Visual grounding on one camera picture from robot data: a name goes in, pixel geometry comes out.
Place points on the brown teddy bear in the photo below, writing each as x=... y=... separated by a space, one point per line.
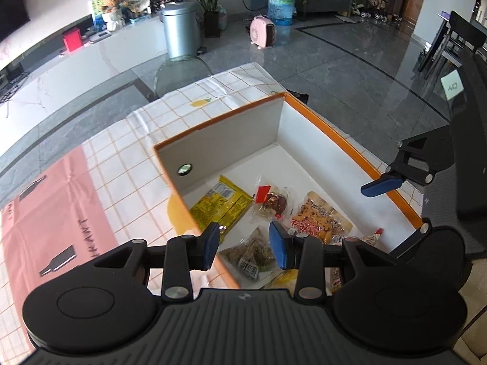
x=111 y=2

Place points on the long-leaf potted plant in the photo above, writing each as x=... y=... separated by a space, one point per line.
x=213 y=22

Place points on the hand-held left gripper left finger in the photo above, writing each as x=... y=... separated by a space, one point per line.
x=211 y=245

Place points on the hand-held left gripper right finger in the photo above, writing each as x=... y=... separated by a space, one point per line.
x=277 y=245

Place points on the black television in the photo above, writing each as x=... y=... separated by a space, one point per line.
x=9 y=0

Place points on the red square box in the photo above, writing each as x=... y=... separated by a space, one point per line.
x=73 y=40

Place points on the pink fan heater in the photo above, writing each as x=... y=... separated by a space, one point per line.
x=262 y=30

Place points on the brown date snack packet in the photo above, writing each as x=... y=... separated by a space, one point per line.
x=274 y=201

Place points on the black dining chair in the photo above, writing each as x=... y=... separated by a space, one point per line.
x=456 y=30

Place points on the orange cardboard box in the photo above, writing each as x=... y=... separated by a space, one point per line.
x=236 y=137

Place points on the yellow snack packet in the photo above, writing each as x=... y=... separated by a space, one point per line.
x=220 y=205

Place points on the green rice dumpling packet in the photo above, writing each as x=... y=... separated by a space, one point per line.
x=251 y=253

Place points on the blue water jug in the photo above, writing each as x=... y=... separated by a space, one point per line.
x=281 y=11

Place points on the white checkered tablecloth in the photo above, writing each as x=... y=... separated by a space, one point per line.
x=125 y=159

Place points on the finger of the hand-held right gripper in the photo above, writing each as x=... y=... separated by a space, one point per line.
x=413 y=239
x=380 y=186

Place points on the white marble tv console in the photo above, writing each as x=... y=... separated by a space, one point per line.
x=76 y=76

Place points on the orange peanut snack packet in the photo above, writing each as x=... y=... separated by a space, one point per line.
x=315 y=216

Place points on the pink table mat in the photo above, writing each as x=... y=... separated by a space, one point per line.
x=49 y=216

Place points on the row of shoes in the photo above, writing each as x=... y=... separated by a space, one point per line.
x=374 y=13

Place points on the transparent chair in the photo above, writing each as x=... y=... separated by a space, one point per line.
x=182 y=61

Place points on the silver trash can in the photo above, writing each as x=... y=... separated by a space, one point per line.
x=180 y=30

